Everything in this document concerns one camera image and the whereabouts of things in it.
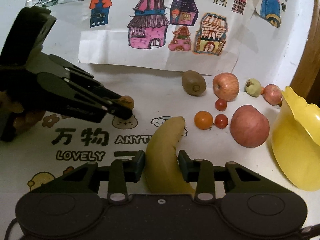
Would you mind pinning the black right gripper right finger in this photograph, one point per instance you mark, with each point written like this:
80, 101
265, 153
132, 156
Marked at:
205, 174

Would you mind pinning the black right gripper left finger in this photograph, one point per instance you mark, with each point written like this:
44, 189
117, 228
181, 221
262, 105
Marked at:
117, 175

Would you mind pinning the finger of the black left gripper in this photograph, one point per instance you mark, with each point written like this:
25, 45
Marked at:
84, 79
83, 98

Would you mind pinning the yellow banana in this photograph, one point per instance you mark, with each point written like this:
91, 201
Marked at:
162, 170

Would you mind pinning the brown walnut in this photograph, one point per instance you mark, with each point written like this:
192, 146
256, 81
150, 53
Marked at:
126, 101

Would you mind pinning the small orange tangerine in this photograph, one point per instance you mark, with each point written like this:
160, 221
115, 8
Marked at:
203, 120

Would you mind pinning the cherry tomato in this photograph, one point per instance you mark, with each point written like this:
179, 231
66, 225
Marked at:
221, 105
221, 121

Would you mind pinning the large red apple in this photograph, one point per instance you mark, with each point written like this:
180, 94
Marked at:
249, 127

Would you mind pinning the medium red apple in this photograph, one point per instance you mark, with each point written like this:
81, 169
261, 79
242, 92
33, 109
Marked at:
226, 86

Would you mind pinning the brown kiwi fruit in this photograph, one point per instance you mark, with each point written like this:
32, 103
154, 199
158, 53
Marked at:
193, 83

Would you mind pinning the yellow plastic fruit bowl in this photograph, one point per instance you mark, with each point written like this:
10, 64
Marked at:
295, 140

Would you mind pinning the person's left hand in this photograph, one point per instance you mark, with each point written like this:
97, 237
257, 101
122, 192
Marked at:
13, 115

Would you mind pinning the cartoon printed table mat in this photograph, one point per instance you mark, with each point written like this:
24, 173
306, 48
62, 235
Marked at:
43, 153

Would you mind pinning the green guava fruit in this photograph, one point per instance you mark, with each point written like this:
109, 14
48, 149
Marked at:
253, 87

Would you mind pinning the small red apple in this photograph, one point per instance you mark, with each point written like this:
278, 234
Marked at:
272, 94

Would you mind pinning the colourful houses drawing paper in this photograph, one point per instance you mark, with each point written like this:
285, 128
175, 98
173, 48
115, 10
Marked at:
178, 35

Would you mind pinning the brown wooden frame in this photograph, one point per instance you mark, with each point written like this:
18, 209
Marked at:
305, 82

